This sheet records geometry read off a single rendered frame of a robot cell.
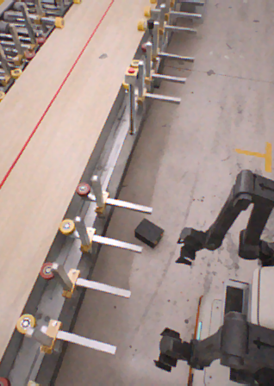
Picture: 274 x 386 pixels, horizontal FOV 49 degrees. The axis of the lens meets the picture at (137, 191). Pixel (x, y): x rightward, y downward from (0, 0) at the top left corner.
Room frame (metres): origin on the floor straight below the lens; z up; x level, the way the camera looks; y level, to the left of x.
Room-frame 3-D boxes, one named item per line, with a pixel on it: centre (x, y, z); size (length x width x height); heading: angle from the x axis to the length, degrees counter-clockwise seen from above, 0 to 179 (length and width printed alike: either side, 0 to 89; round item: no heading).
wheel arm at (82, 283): (0.43, 0.24, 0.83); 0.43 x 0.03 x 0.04; 76
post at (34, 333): (0.17, 0.39, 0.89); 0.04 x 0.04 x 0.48; 76
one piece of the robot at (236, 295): (0.26, -0.44, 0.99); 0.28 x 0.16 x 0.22; 166
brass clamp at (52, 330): (0.19, 0.39, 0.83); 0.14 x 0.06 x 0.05; 166
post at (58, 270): (0.42, 0.34, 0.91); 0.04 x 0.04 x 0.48; 76
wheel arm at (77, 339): (0.19, 0.30, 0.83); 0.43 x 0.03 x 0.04; 76
